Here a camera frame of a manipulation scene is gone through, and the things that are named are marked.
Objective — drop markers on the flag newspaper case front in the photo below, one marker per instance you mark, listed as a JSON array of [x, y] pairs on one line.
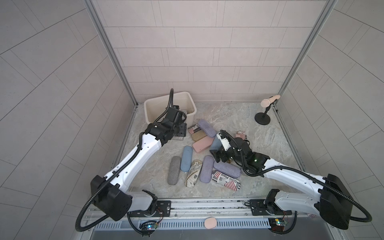
[[226, 181]]

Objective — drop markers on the flag print case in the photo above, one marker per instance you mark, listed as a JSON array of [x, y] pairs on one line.
[[193, 129], [242, 135]]

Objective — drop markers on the pink case middle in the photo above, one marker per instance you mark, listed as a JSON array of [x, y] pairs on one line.
[[203, 144]]

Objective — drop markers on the purple case upper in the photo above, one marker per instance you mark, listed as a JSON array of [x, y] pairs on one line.
[[207, 128]]

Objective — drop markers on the circuit board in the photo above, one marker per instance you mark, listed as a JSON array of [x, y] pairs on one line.
[[278, 224], [149, 226]]

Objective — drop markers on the grey rectangular fabric case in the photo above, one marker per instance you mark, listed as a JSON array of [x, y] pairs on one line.
[[181, 134]]

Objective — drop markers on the pink oval pad on rail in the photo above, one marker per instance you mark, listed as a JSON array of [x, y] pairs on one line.
[[210, 223]]

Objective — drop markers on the pink microphone on black stand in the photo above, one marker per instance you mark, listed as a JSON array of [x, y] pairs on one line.
[[263, 118]]

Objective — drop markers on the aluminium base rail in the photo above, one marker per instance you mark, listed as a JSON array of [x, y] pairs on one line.
[[207, 207]]

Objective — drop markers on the purple case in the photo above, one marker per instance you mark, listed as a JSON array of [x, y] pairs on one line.
[[227, 169], [207, 128]]

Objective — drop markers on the purple case lower right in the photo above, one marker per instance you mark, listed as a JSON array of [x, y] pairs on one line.
[[227, 169]]

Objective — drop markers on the blue oval case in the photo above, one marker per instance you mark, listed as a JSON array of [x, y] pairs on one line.
[[186, 160]]

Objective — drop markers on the cream plastic storage box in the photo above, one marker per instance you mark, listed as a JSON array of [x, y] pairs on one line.
[[154, 107]]

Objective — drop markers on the right circuit board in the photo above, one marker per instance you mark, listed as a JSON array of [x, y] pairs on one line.
[[278, 224]]

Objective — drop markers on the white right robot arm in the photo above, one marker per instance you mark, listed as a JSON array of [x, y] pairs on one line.
[[326, 197]]

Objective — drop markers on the dark grey oval case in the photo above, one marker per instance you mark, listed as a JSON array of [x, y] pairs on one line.
[[174, 170]]

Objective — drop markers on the light blue case middle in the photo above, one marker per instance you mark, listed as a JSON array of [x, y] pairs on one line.
[[216, 145]]

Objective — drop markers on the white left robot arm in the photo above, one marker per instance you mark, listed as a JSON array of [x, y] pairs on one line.
[[110, 193]]

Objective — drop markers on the left circuit board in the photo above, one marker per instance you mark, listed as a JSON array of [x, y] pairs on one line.
[[149, 226]]

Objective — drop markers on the flag print case right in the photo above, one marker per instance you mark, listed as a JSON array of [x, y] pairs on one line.
[[242, 135]]

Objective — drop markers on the flag print case upper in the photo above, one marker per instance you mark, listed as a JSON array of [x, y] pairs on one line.
[[193, 129]]

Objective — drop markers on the cream patterned glasses case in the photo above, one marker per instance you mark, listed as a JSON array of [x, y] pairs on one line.
[[194, 173]]

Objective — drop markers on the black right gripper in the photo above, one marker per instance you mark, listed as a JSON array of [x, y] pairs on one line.
[[222, 152]]

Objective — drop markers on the lilac case lower middle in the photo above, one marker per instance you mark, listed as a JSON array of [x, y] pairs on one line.
[[207, 168]]

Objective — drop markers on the tan case upper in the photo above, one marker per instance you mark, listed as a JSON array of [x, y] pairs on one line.
[[198, 135]]

